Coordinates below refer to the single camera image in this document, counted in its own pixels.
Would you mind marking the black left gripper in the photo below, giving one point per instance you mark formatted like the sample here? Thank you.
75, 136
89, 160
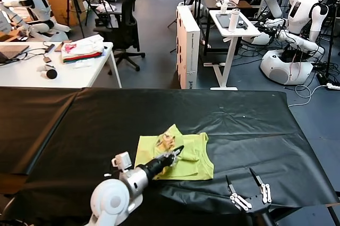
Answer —
158, 166

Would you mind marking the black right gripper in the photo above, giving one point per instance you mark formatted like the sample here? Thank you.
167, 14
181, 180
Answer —
261, 208

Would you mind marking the yellow-green t-shirt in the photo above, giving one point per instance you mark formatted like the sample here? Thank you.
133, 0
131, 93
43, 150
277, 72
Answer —
191, 162

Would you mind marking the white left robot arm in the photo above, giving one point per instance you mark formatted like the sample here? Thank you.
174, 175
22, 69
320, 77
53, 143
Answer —
114, 199

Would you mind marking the black plastic table cover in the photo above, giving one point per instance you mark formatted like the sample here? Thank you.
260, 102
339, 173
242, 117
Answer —
32, 125
239, 143

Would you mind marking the tall white carton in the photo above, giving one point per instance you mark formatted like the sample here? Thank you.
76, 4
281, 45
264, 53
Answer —
190, 50

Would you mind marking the white tissue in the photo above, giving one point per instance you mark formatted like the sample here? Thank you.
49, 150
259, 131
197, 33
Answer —
82, 64

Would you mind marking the white humanoid robot round base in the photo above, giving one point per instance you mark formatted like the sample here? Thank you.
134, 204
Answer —
284, 69

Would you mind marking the red folded garment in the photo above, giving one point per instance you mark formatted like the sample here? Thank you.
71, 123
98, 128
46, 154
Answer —
87, 55

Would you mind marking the white power strip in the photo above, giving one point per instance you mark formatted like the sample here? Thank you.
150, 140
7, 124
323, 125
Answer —
333, 86

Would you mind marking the green folded garment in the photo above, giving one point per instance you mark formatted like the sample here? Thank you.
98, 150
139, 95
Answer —
77, 60

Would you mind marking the black power brick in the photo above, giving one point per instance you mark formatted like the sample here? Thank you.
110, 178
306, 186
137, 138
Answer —
322, 77

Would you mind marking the white standing desk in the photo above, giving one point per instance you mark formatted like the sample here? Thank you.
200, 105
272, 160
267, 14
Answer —
239, 33

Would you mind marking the black office chair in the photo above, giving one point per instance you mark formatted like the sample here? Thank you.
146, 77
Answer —
128, 24

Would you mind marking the dark grey tablet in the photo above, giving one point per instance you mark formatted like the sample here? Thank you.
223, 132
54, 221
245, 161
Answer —
222, 20

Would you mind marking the white water bottle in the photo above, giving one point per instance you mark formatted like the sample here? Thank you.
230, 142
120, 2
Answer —
233, 21

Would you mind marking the small black remote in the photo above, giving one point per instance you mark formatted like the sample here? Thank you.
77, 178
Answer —
243, 25

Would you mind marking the black cylinder speaker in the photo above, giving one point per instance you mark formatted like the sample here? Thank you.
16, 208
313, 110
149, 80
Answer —
51, 74

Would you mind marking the small white device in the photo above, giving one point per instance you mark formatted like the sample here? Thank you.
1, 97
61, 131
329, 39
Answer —
42, 68

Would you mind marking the black adapter dongle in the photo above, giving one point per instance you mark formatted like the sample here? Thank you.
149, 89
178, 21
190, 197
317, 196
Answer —
49, 48

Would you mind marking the white work table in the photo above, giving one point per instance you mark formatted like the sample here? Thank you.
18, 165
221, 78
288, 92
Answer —
26, 79

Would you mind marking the black stand pole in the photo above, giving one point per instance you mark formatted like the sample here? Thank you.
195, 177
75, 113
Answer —
330, 37

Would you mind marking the brown cardboard box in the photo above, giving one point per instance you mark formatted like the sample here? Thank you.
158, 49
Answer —
59, 8

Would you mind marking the grey laptop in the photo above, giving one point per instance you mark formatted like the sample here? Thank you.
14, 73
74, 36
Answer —
10, 50

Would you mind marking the white robot with black panel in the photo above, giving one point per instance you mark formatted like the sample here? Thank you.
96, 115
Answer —
40, 5

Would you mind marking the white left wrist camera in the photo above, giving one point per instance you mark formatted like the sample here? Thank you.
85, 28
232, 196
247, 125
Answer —
125, 160

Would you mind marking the black camera tripod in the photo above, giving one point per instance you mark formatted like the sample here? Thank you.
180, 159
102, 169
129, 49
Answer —
73, 0
102, 0

